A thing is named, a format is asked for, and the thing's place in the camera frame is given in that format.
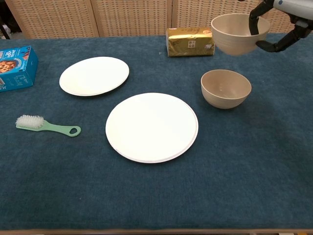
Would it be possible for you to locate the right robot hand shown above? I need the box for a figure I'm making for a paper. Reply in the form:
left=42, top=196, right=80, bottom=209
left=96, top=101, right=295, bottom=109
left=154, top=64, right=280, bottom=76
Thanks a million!
left=248, top=0, right=313, bottom=53

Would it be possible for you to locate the beige ribbed bowl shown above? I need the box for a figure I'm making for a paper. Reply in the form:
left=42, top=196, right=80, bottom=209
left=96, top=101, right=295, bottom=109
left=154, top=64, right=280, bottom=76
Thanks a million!
left=201, top=69, right=252, bottom=110
left=211, top=13, right=271, bottom=56

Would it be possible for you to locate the large white round plate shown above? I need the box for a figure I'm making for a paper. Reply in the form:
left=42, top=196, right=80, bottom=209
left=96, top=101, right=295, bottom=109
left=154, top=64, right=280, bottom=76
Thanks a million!
left=105, top=92, right=199, bottom=164

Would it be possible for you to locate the small white round plate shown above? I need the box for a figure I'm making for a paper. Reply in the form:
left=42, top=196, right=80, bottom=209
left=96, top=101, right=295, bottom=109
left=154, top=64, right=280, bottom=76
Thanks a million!
left=59, top=56, right=130, bottom=97

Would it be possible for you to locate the green scrub brush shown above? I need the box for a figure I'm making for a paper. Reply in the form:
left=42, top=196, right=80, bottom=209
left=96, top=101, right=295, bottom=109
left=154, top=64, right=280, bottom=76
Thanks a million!
left=15, top=115, right=82, bottom=138

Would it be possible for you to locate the blue cardboard snack box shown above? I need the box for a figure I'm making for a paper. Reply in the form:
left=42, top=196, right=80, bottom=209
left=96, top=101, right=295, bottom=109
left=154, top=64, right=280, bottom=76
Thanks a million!
left=0, top=46, right=39, bottom=93

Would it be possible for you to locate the woven folding screen panel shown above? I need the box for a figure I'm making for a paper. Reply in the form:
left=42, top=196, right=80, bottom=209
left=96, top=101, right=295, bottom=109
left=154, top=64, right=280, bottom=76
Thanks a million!
left=4, top=0, right=100, bottom=39
left=90, top=0, right=174, bottom=38
left=171, top=0, right=267, bottom=36
left=255, top=0, right=313, bottom=34

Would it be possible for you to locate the gold tissue pack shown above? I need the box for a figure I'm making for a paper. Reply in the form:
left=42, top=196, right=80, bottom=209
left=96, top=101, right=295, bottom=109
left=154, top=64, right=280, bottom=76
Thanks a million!
left=165, top=26, right=216, bottom=58

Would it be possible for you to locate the teal tablecloth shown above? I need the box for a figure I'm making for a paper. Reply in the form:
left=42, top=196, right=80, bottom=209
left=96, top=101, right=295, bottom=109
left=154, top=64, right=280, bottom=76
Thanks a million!
left=0, top=33, right=313, bottom=231

